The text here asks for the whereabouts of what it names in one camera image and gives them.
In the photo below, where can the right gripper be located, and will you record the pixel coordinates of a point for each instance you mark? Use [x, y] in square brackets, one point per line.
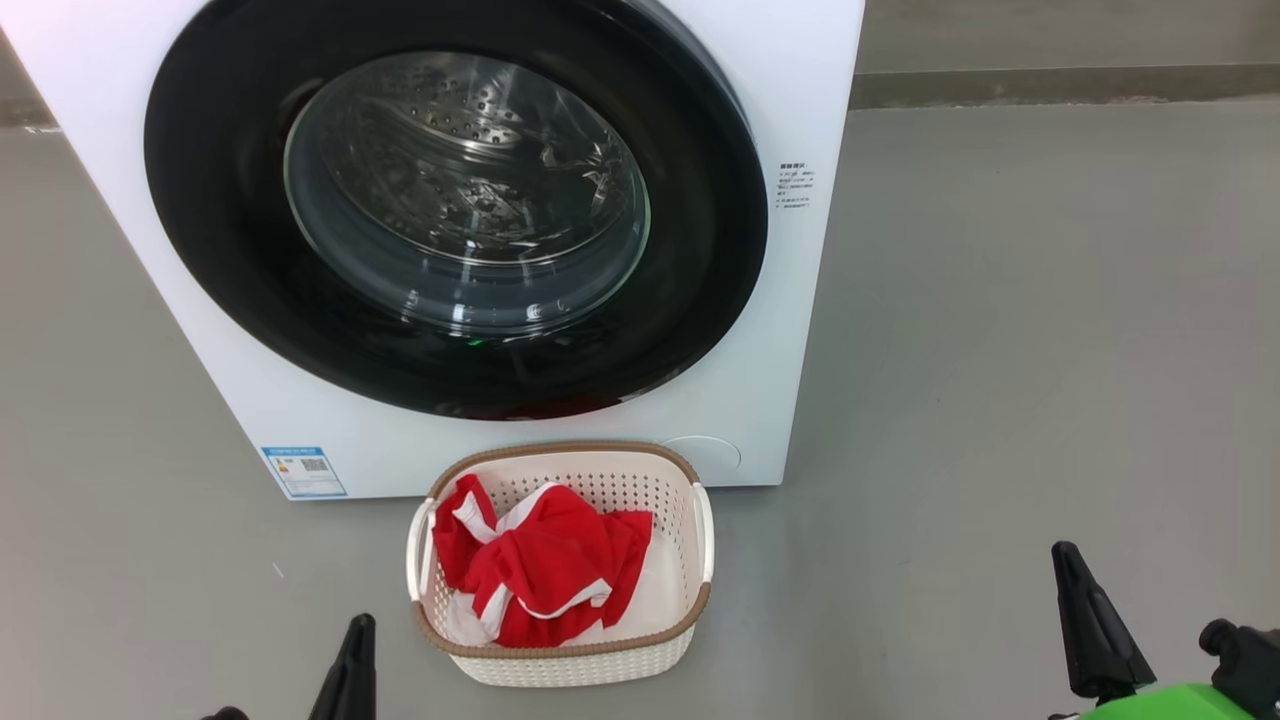
[1180, 705]

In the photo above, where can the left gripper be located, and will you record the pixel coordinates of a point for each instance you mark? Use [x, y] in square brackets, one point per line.
[227, 714]

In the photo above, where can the red and white garment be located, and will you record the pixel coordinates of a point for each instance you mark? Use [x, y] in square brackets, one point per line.
[550, 560]

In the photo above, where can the black round glass washer door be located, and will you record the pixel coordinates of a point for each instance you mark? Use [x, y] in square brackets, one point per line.
[220, 280]

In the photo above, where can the cream perforated laundry basket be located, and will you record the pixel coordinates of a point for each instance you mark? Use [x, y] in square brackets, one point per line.
[560, 665]

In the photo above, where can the white washing machine body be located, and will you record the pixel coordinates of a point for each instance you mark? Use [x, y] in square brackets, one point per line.
[780, 400]

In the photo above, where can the stainless steel washing machine drum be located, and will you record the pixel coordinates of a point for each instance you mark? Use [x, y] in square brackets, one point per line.
[450, 150]

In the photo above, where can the blue energy label sticker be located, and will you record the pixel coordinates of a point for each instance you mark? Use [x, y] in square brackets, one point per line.
[303, 472]

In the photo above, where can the round white filter cover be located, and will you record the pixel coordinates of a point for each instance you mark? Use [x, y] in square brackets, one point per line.
[715, 455]

